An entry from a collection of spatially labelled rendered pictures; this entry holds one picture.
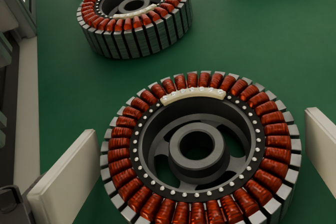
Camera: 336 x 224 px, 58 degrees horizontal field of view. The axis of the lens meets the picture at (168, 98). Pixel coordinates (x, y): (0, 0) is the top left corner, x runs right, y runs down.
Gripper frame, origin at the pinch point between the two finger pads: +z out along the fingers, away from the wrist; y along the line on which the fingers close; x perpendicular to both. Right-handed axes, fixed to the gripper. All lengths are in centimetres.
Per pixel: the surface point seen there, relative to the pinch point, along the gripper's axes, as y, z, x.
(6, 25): -19.5, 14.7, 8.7
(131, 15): -5.0, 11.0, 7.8
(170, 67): -2.2, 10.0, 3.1
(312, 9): 11.3, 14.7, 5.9
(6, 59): -17.0, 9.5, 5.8
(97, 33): -8.1, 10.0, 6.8
